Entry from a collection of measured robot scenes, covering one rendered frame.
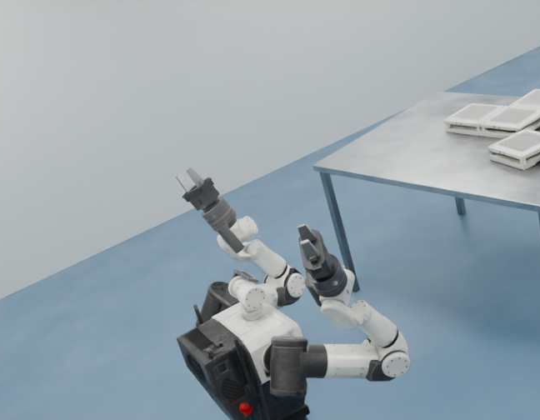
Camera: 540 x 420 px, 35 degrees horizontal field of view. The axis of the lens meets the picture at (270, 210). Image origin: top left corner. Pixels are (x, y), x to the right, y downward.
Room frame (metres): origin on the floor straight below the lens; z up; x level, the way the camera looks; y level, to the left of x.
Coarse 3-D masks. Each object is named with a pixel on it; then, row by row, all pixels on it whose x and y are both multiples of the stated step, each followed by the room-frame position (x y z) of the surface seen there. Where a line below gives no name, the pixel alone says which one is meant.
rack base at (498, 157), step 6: (492, 156) 3.78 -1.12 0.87; (498, 156) 3.76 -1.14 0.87; (504, 156) 3.74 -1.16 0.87; (534, 156) 3.64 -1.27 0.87; (504, 162) 3.70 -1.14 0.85; (510, 162) 3.66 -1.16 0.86; (516, 162) 3.63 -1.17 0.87; (528, 162) 3.59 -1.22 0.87; (534, 162) 3.60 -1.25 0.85; (522, 168) 3.58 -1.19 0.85
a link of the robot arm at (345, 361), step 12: (336, 348) 1.90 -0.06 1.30; (348, 348) 1.91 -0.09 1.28; (360, 348) 1.91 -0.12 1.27; (372, 348) 1.91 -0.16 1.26; (336, 360) 1.87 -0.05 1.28; (348, 360) 1.88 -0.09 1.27; (360, 360) 1.88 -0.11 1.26; (372, 360) 1.88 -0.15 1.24; (384, 360) 1.87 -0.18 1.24; (396, 360) 1.86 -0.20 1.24; (408, 360) 1.87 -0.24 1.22; (336, 372) 1.87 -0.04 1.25; (348, 372) 1.87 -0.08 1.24; (360, 372) 1.88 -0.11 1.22; (372, 372) 1.87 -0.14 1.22; (384, 372) 1.87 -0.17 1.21; (396, 372) 1.87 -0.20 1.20
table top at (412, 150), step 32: (448, 96) 4.89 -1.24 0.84; (480, 96) 4.73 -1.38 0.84; (384, 128) 4.66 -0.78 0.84; (416, 128) 4.51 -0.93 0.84; (352, 160) 4.33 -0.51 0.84; (384, 160) 4.19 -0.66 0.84; (416, 160) 4.07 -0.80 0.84; (448, 160) 3.95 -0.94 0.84; (480, 160) 3.84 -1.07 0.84; (448, 192) 3.62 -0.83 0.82; (480, 192) 3.49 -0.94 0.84; (512, 192) 3.39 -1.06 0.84
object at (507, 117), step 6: (510, 108) 4.19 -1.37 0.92; (516, 108) 4.16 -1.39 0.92; (498, 114) 4.16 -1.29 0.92; (504, 114) 4.13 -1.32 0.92; (510, 114) 4.11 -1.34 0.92; (516, 114) 4.08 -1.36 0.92; (522, 114) 4.06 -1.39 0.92; (528, 114) 4.03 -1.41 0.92; (492, 120) 4.10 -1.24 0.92; (498, 120) 4.07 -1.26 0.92; (504, 120) 4.06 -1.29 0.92; (510, 120) 4.03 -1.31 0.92; (516, 120) 4.01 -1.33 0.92
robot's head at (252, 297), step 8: (232, 280) 2.14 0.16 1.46; (240, 280) 2.14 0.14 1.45; (232, 288) 2.13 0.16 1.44; (240, 288) 2.08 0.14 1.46; (248, 288) 2.06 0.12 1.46; (256, 288) 2.06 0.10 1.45; (232, 296) 2.13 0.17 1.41; (240, 296) 2.07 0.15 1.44; (248, 296) 2.05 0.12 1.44; (256, 296) 2.06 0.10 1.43; (264, 296) 2.06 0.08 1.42; (248, 304) 2.04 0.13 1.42; (256, 304) 2.05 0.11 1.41; (248, 312) 2.08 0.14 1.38
